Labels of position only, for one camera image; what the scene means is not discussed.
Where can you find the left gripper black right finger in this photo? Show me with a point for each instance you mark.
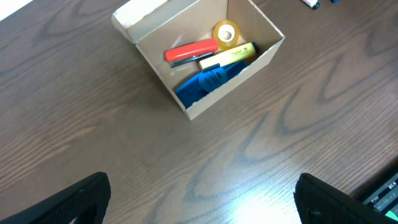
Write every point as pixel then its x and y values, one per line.
pixel 319 203

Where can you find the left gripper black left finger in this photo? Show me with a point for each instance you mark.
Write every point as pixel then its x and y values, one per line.
pixel 83 202

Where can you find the blue plastic holder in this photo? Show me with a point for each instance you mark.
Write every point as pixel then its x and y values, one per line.
pixel 204 83

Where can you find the yellow highlighter pen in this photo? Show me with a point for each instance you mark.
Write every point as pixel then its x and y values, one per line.
pixel 230 56

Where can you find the yellow tape roll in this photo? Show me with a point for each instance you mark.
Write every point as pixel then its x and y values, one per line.
pixel 226 34

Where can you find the black whiteboard marker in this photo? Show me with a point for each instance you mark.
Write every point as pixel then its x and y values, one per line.
pixel 312 4

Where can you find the open cardboard box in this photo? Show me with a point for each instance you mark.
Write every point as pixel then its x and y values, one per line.
pixel 156 26

